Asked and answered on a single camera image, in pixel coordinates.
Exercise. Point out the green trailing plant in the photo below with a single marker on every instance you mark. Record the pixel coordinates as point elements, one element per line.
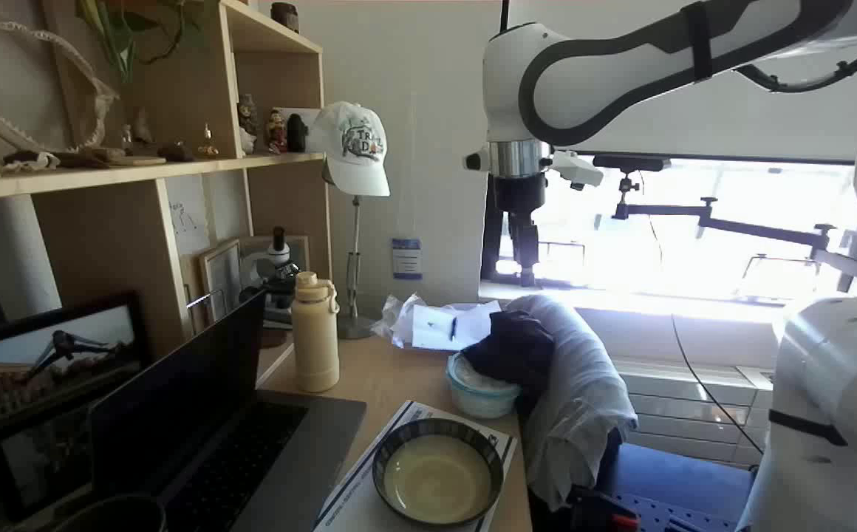
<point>119,31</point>

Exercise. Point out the black garment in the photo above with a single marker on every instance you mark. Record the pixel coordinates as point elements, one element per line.
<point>512,351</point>

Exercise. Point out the gray cloth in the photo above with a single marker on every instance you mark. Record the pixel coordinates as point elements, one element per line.
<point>586,393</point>

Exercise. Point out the flat wood piece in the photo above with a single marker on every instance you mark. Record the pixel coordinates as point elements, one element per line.
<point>104,154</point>

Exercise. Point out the small dark jar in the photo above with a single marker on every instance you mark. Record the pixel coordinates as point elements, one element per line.
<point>286,15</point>

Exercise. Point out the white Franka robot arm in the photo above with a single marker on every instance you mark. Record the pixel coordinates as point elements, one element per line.
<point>586,59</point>

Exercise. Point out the cream water bottle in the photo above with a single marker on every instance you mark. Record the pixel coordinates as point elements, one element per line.
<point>317,336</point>

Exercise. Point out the brown figurine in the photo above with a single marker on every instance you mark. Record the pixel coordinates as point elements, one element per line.
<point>273,132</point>

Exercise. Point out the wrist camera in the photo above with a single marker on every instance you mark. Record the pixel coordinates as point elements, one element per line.
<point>577,169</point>

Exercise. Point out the small picture frame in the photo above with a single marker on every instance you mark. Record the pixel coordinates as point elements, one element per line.
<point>220,283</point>

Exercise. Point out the small red object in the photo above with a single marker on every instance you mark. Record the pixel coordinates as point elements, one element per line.
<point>623,521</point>

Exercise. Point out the black and white microscope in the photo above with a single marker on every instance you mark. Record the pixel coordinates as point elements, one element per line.
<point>279,275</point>

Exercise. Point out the black laptop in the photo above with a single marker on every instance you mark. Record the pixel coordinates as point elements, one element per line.
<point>187,416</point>

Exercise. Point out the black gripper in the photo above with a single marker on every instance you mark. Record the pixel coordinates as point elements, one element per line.
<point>524,200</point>

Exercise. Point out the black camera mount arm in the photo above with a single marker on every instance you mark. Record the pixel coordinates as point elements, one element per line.
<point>743,228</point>

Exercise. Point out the white printed baseball cap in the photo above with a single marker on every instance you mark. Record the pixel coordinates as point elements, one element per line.
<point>357,150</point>

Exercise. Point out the black framed photo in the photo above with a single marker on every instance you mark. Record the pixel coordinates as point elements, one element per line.
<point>50,393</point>

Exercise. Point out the wooden shelf unit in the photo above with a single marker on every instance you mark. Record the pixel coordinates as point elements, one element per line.
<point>115,226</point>

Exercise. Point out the blue wall sticker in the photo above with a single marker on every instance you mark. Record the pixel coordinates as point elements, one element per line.
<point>406,257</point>

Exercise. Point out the black figurine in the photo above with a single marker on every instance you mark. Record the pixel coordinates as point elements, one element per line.
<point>296,135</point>

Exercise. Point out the blue perforated seat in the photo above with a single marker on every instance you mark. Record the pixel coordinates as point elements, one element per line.
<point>682,489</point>

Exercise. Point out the white papers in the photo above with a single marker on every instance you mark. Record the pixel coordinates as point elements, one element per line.
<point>432,327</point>

